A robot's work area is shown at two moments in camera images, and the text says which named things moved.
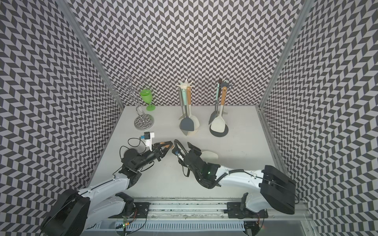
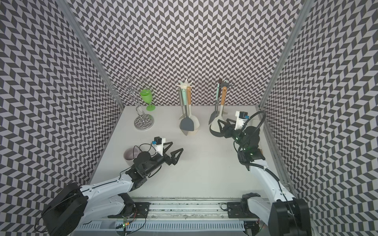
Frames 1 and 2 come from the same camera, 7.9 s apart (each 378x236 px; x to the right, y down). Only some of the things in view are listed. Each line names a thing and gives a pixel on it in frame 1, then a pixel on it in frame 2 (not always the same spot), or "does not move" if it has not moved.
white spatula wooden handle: x=219 y=125 does not move
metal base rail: x=204 y=217 does not move
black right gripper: x=194 y=149 -> x=230 y=127
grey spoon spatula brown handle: x=216 y=111 does not move
